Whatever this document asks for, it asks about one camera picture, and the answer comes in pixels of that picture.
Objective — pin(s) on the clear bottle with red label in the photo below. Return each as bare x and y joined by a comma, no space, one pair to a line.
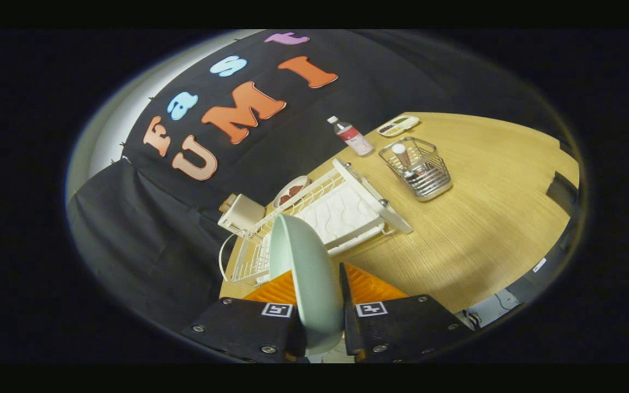
354,137

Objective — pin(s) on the white divided snack tray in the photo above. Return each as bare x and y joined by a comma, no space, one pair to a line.
398,126

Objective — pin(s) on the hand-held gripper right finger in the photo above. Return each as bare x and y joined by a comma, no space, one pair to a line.
349,311

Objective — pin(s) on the toast slices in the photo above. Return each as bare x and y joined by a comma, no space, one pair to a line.
228,202

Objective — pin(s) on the cream toaster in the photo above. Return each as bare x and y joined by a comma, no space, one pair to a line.
243,214

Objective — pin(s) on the small plate with red food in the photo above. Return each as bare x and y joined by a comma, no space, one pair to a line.
291,191

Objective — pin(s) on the pale green plate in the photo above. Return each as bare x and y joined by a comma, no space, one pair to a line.
309,278

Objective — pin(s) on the black backdrop cloth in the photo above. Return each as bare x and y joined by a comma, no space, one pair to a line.
145,234

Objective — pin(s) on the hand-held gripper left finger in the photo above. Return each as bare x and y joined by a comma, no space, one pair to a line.
243,327

